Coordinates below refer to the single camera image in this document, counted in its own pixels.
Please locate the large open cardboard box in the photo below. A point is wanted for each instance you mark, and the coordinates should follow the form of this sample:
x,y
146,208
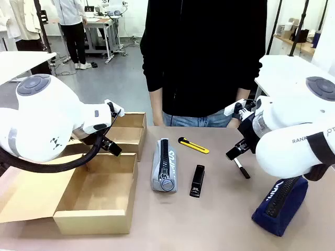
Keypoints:
x,y
91,188

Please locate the person's left forearm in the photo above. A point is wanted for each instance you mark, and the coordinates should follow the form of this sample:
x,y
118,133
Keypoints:
x,y
243,94

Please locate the white desk with slim leg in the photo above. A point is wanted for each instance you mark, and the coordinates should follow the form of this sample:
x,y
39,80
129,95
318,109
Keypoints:
x,y
21,62

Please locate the black marker pen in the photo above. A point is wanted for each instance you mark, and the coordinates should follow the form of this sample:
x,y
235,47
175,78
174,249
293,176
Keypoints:
x,y
243,171

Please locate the yellow utility knife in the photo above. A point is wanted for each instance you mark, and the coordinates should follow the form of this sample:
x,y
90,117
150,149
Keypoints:
x,y
193,145

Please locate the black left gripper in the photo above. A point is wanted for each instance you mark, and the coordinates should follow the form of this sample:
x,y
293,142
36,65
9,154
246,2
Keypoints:
x,y
87,138

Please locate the wooden shelf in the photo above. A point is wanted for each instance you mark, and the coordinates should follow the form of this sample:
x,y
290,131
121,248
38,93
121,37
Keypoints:
x,y
295,44

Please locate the thin black stand pole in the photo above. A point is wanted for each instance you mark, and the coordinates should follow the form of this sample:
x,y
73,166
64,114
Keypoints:
x,y
273,28

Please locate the white desk with thick column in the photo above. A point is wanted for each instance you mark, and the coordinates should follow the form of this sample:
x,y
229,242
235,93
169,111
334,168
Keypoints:
x,y
285,73

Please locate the grey zipper pencil case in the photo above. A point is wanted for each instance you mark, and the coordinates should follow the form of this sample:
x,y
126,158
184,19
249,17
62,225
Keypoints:
x,y
157,167

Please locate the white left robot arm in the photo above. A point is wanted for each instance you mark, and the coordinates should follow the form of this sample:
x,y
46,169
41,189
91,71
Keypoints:
x,y
39,117

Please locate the person's right hand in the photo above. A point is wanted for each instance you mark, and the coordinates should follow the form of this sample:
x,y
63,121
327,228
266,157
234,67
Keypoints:
x,y
158,122

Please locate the person in black sweater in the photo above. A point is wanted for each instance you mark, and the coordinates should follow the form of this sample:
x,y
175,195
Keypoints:
x,y
204,52

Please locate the blue jeans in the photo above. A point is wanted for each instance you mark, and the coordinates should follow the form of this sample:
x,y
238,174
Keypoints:
x,y
193,120

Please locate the person's left hand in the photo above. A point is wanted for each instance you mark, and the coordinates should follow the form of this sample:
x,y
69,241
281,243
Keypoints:
x,y
233,124

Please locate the bystander in white jacket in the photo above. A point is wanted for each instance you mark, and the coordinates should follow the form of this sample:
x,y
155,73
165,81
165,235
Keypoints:
x,y
70,23

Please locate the navy blue zipper pencil case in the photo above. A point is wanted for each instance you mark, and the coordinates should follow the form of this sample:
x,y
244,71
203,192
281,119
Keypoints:
x,y
285,209

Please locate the grey workbench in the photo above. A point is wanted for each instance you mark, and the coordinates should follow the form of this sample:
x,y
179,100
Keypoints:
x,y
99,26

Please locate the small open cardboard box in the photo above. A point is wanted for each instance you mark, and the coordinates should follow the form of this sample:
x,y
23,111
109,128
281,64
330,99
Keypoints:
x,y
127,132

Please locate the person's right forearm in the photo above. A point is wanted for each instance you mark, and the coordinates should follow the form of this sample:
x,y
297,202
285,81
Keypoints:
x,y
155,104

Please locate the black box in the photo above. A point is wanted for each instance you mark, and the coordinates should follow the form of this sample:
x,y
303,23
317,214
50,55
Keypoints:
x,y
303,36

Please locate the black stapler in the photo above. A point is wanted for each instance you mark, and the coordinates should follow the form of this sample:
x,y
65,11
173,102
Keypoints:
x,y
197,180

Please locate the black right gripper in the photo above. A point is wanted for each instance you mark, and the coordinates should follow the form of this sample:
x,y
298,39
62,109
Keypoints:
x,y
248,133

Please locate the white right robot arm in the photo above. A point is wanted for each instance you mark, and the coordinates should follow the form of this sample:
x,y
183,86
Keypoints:
x,y
288,146

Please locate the dark blue bottle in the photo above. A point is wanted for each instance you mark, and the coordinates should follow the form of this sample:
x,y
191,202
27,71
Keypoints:
x,y
316,39

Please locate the black shoes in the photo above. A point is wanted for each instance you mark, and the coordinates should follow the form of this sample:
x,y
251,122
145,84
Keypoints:
x,y
93,64

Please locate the brown cardboard carton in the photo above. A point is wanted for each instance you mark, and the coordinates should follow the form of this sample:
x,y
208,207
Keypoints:
x,y
286,30

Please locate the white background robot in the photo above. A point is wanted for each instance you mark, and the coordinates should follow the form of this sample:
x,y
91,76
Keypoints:
x,y
115,8

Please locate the black tripod pole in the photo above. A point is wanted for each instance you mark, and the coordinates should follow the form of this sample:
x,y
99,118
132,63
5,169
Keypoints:
x,y
298,31
43,28

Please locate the bystander in cream coat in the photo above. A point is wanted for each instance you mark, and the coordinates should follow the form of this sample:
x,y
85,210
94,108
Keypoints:
x,y
23,23

